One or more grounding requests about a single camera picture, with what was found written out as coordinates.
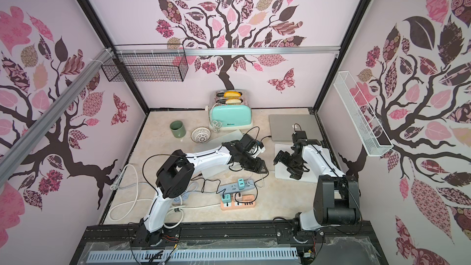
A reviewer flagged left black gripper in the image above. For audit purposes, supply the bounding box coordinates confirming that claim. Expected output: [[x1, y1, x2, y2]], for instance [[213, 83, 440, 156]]
[[238, 151, 268, 174]]

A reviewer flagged mint charger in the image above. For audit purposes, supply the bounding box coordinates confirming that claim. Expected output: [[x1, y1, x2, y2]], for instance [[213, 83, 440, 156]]
[[222, 194, 232, 204], [237, 179, 245, 190]]

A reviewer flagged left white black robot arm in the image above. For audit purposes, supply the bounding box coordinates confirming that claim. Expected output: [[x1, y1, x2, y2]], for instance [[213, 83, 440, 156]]
[[143, 134, 268, 234]]

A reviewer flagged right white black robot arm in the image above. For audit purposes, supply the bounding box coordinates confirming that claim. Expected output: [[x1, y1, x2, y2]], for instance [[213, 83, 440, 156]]
[[274, 130, 362, 231]]

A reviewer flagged white laptop right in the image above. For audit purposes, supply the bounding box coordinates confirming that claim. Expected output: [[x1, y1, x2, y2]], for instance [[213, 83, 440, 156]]
[[274, 145, 338, 184]]

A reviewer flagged white laptop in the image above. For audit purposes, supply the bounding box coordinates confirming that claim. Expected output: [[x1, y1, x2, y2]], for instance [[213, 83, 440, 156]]
[[193, 129, 258, 179], [274, 145, 338, 184]]

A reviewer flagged white laptop centre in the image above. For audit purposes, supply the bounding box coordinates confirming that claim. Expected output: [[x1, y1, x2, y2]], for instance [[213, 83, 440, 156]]
[[193, 129, 258, 179]]

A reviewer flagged silver apple laptop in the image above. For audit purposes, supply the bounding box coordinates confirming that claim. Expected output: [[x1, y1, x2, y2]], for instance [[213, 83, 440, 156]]
[[269, 114, 323, 142]]

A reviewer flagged mint charger on orange strip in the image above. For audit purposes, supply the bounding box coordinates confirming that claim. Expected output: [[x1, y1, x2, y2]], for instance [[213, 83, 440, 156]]
[[222, 194, 232, 204]]

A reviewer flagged grey power strip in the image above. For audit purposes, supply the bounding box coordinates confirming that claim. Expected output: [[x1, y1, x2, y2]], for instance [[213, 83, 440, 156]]
[[216, 179, 255, 195]]

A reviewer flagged mint green toaster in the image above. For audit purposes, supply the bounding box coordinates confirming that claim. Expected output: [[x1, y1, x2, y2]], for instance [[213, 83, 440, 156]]
[[207, 90, 253, 132]]

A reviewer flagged white patterned bowl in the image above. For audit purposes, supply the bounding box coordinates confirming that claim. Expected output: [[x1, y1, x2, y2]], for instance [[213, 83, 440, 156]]
[[191, 127, 212, 144]]

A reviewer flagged orange power strip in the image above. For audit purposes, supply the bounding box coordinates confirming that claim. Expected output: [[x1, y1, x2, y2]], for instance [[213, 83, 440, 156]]
[[220, 195, 256, 211]]

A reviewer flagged bread slice in toaster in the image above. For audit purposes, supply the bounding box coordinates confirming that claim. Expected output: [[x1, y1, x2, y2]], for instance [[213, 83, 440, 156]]
[[223, 91, 242, 99]]

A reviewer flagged green mug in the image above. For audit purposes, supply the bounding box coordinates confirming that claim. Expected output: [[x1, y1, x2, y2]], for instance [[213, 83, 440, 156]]
[[169, 120, 186, 139]]

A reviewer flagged white wire basket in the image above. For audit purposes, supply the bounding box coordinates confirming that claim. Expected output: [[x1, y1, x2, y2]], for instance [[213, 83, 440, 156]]
[[334, 71, 393, 157]]

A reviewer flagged white power strip cord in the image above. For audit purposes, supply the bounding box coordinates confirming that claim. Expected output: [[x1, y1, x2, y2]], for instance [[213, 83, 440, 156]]
[[108, 163, 222, 229]]

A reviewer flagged black wire basket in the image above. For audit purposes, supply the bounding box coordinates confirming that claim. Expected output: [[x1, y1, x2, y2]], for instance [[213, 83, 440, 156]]
[[101, 44, 189, 82]]

